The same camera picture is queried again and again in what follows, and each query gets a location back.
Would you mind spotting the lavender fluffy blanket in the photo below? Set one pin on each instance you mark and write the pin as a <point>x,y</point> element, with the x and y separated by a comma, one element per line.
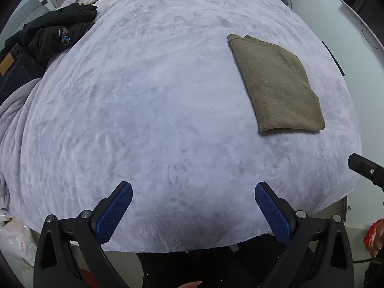
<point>150,111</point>

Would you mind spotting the olive-brown towel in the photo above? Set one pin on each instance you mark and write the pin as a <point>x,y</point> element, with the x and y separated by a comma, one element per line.
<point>276,81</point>

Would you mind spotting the black bed edge strip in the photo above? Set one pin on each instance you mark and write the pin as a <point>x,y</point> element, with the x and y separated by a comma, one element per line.
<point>333,57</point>

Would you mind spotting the grey quilted cushion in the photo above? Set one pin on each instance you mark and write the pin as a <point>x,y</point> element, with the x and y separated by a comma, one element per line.
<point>25,12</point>

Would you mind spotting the black bag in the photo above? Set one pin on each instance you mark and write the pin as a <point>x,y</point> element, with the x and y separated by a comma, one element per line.
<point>375,273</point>

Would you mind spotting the pink translucent plastic bag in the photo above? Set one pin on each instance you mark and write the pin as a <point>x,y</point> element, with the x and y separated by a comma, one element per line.
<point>18,240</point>

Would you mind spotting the person's dark pants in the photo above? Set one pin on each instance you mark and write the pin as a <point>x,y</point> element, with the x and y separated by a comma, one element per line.
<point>162,270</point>

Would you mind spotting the black jacket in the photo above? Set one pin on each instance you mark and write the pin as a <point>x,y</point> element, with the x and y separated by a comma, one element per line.
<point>54,33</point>

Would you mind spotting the black monitor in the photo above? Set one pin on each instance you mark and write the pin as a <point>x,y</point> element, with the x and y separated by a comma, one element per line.
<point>369,9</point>

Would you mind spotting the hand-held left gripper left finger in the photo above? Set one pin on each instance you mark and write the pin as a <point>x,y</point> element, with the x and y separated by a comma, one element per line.
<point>115,213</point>

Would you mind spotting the grey comforter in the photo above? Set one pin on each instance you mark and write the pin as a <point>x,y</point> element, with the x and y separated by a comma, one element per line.
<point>12,132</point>

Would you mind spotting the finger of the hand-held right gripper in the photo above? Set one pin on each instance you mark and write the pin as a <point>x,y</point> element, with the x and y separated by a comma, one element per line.
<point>364,166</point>

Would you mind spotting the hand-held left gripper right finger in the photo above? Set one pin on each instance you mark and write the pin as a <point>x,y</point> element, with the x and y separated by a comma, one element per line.
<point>273,213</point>

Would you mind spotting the orange plastic bag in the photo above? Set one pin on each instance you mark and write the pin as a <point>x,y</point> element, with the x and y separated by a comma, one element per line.
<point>375,234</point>

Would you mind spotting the small beige cloth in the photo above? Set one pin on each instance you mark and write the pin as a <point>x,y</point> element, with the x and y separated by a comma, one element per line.
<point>93,0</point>

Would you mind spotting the dark blue jeans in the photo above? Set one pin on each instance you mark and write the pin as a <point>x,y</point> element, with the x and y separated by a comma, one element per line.
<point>18,72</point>

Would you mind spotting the person's left hand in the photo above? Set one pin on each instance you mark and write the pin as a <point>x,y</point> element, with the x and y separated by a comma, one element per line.
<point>190,285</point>

